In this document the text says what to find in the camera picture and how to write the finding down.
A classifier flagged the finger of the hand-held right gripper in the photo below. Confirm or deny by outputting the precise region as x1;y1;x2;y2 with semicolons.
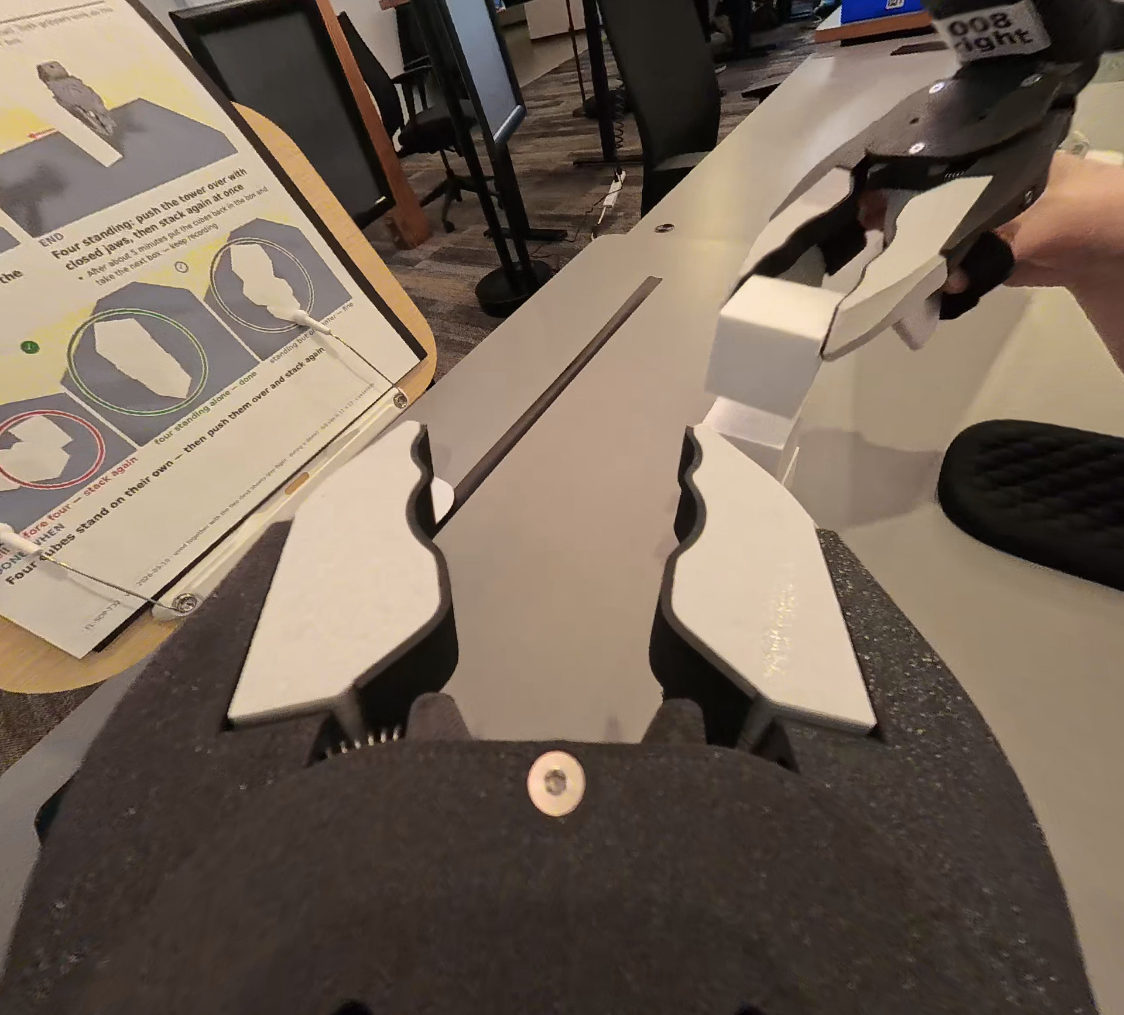
736;166;888;298
821;174;998;362

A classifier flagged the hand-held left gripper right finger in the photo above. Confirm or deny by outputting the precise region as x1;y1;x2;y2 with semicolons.
650;424;879;753

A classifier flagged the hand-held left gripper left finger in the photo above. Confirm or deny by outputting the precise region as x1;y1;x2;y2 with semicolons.
227;420;460;750

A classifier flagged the white hard foam cube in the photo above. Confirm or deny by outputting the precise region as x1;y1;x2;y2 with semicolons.
707;275;842;419
702;396;804;489

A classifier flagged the person's right hand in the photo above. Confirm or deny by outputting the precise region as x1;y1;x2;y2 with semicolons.
995;148;1124;292

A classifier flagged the black padded wrist rest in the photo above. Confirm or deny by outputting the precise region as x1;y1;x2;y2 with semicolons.
937;420;1124;590

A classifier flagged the framed display panel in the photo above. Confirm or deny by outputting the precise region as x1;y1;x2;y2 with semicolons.
402;0;528;156

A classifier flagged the black framed board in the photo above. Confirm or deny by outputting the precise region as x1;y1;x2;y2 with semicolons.
169;0;396;230

